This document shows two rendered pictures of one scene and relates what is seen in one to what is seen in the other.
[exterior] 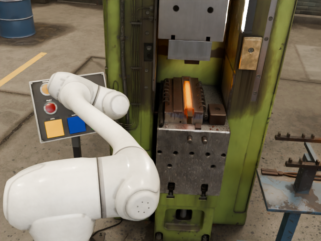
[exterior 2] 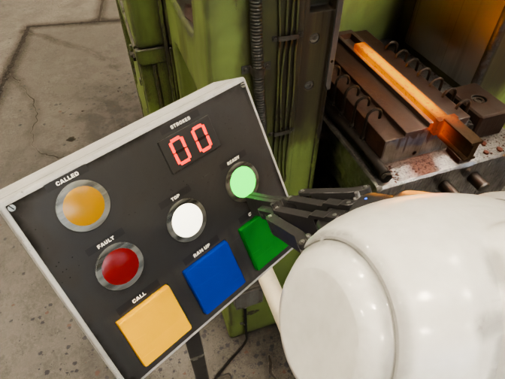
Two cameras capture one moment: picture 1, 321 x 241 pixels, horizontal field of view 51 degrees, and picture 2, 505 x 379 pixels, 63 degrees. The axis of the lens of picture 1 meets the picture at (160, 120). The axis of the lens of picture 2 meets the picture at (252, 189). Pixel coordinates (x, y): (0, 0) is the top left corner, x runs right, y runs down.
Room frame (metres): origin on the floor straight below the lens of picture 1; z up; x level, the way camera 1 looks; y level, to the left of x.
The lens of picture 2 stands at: (1.01, 0.44, 1.50)
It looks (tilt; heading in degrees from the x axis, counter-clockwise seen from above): 46 degrees down; 340
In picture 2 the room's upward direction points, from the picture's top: straight up
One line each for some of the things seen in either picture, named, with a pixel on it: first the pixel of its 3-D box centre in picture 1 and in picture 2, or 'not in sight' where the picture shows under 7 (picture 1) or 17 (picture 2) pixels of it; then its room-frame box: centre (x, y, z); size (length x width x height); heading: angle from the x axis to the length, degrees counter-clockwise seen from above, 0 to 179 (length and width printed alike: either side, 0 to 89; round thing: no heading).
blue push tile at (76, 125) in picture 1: (76, 124); (214, 276); (1.31, 0.39, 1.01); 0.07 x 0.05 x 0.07; 115
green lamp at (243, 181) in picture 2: not in sight; (243, 181); (1.40, 0.32, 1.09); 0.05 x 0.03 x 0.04; 90
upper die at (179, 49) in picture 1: (187, 36); not in sight; (1.72, -0.12, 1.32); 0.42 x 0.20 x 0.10; 0
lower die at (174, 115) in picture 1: (182, 97); (372, 87); (1.72, -0.12, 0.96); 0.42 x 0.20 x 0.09; 0
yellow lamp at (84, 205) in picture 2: (47, 89); (83, 205); (1.35, 0.52, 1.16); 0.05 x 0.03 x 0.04; 90
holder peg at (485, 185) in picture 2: (204, 140); (478, 182); (1.43, -0.23, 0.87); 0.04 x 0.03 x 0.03; 0
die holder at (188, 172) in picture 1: (188, 135); (367, 161); (1.73, -0.18, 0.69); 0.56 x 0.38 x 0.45; 0
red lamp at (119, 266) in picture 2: (50, 107); (120, 266); (1.31, 0.50, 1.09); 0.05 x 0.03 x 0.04; 90
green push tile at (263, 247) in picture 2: not in sight; (264, 235); (1.36, 0.30, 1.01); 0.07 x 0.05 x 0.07; 115
